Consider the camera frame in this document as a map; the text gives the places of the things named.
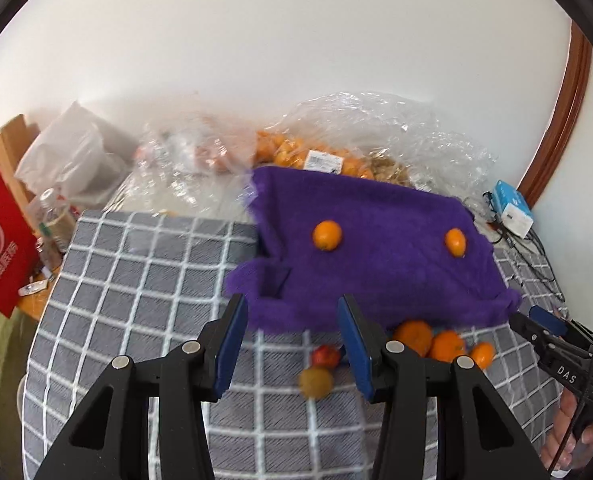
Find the white plastic bag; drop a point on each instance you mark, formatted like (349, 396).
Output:
(80, 155)

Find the small orange mandarin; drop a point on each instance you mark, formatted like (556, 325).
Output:
(483, 354)

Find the person's right hand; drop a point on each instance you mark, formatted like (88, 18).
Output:
(564, 455)

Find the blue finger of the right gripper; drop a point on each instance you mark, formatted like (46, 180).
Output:
(572, 332)

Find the clear bag of mandarins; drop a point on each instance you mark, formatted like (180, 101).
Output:
(381, 137)

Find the big orange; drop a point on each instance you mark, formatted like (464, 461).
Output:
(416, 335)

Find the red paper bag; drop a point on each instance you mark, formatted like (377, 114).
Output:
(18, 254)

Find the brown door frame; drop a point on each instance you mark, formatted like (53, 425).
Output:
(566, 112)

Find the clear bag left fruits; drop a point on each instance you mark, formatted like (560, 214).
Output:
(196, 166)

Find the small yellow-green fruit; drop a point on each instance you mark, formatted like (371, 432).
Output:
(316, 382)

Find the small orange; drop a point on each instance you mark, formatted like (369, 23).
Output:
(455, 241)

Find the large orange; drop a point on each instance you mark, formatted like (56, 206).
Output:
(327, 235)

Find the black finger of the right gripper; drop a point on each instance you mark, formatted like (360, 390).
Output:
(536, 335)

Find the grey checked tablecloth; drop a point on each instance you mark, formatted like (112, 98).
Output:
(141, 285)

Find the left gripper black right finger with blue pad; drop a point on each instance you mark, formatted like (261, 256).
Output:
(478, 436)

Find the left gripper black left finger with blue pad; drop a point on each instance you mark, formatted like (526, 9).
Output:
(106, 437)

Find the blue white small box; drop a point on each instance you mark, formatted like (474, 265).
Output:
(512, 209)

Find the purple fluffy towel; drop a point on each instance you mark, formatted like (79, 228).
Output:
(392, 258)

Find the orange right pile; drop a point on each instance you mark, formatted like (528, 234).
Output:
(447, 346)

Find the small red apple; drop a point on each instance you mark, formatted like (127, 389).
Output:
(326, 356)

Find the plastic bottle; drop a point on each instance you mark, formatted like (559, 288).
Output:
(55, 222)

